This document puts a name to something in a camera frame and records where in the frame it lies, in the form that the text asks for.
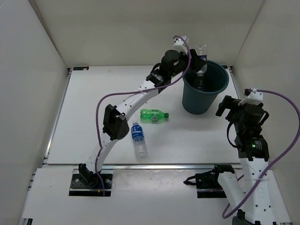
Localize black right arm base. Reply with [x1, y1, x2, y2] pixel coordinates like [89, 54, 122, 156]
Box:
[183, 164, 234, 198]

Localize green plastic bottle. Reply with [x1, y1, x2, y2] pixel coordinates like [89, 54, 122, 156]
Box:
[140, 109, 169, 123]

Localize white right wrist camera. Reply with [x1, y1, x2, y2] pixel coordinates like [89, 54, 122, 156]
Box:
[238, 88, 263, 106]

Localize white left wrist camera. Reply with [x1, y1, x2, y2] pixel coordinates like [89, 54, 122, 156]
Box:
[173, 36, 189, 54]

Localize dark teal plastic bin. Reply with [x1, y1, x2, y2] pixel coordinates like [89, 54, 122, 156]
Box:
[182, 60, 229, 115]

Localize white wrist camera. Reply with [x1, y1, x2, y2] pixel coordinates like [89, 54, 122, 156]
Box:
[238, 88, 263, 106]
[173, 36, 189, 54]

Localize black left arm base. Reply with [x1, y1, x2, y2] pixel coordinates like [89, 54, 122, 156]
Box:
[69, 164, 113, 197]

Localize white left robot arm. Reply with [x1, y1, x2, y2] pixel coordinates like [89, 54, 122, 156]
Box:
[79, 49, 229, 188]

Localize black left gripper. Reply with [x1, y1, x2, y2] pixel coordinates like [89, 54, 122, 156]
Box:
[169, 49, 206, 78]

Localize clear Pepsi bottle black cap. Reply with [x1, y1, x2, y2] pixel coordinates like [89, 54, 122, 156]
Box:
[195, 45, 208, 76]

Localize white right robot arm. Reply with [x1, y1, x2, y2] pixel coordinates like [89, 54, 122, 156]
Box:
[210, 96, 277, 225]

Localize clear bottle blue label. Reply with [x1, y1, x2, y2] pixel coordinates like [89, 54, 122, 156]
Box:
[131, 120, 148, 159]

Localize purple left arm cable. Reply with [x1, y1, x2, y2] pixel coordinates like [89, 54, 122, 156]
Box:
[95, 35, 191, 197]

